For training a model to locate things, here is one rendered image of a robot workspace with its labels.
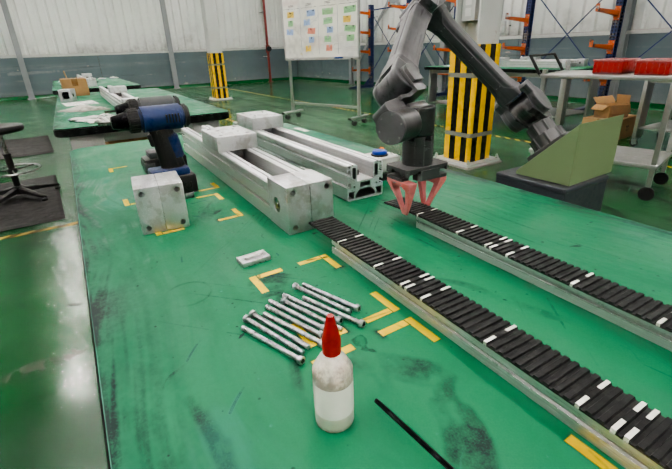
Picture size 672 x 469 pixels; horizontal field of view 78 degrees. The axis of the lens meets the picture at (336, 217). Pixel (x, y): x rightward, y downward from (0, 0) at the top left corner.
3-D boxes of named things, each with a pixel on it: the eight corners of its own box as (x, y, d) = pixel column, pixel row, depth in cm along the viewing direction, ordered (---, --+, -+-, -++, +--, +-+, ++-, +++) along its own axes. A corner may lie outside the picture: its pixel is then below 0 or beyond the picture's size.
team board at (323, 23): (281, 120, 712) (270, -9, 639) (301, 115, 748) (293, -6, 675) (352, 127, 625) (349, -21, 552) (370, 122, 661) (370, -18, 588)
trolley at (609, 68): (667, 184, 335) (705, 49, 297) (651, 202, 300) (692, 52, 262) (537, 163, 404) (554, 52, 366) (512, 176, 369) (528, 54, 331)
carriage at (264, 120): (284, 134, 144) (282, 114, 141) (254, 138, 139) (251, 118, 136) (266, 128, 157) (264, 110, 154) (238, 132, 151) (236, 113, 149)
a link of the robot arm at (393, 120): (412, 61, 75) (382, 94, 81) (375, 65, 67) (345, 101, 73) (451, 114, 73) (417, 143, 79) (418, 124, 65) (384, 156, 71)
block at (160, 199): (202, 223, 86) (194, 179, 83) (143, 235, 82) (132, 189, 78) (194, 208, 95) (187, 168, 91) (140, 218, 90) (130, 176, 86)
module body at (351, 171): (382, 193, 100) (382, 159, 97) (347, 202, 96) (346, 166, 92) (259, 140, 164) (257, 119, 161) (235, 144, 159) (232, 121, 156)
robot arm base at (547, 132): (583, 135, 107) (543, 161, 116) (565, 110, 109) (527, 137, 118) (568, 136, 102) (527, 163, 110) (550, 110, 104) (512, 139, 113)
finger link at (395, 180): (385, 211, 83) (385, 166, 79) (412, 204, 86) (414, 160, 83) (407, 222, 77) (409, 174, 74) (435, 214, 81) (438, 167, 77)
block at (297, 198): (344, 220, 85) (343, 176, 82) (289, 235, 79) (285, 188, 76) (322, 208, 92) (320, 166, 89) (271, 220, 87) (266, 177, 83)
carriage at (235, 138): (259, 156, 115) (256, 132, 112) (220, 163, 110) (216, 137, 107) (239, 146, 128) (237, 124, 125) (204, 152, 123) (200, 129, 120)
